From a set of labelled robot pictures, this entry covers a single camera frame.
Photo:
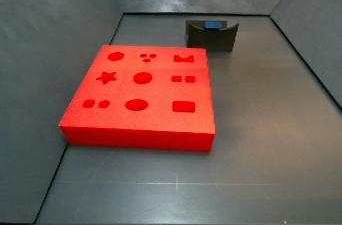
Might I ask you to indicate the red shape-sorter block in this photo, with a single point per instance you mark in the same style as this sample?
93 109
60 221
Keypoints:
145 98

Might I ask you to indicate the blue square-circle object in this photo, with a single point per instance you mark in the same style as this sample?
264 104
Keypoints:
213 25

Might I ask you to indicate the dark curved fixture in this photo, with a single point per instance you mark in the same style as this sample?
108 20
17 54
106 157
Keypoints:
217 40

